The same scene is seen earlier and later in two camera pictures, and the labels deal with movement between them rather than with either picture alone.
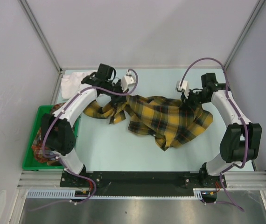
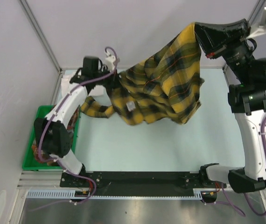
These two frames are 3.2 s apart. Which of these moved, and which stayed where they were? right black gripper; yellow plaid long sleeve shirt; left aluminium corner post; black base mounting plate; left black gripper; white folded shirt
Moved: left black gripper; right black gripper; yellow plaid long sleeve shirt
Stayed: left aluminium corner post; black base mounting plate; white folded shirt
